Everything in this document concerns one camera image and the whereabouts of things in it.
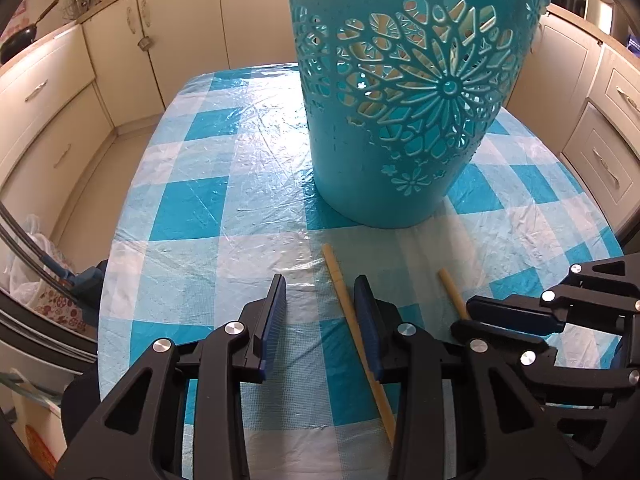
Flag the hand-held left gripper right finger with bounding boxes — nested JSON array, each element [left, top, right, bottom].
[[353, 275, 583, 480]]

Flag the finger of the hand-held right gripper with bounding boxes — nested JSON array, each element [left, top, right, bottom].
[[452, 318, 640, 467], [467, 255, 640, 332]]

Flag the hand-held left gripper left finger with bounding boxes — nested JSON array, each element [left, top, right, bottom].
[[54, 273, 287, 480]]

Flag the wooden chopstick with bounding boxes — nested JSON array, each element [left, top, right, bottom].
[[438, 268, 472, 322], [322, 243, 397, 445]]

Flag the teal perforated plastic basket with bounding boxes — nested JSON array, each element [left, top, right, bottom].
[[283, 0, 554, 230]]

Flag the blue checked plastic tablecloth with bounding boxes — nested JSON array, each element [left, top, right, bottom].
[[97, 62, 626, 480]]

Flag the blue cardboard box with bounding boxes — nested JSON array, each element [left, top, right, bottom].
[[42, 255, 109, 332]]

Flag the white base cabinet with drawers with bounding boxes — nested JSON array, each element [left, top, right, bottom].
[[504, 4, 640, 232]]

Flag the white plastic bag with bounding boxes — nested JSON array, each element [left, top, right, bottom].
[[4, 214, 77, 312]]

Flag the white two-drawer base cabinet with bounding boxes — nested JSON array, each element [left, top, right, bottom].
[[0, 20, 119, 242]]

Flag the white door base cabinets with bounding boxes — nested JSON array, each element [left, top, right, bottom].
[[82, 0, 302, 112]]

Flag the silver electric thermos pot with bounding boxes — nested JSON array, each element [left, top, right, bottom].
[[584, 0, 616, 37]]

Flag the dark metal frame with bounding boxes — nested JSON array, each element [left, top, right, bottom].
[[0, 200, 101, 363]]

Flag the black wooden-handled frying pan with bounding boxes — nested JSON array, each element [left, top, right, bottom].
[[0, 0, 64, 64]]

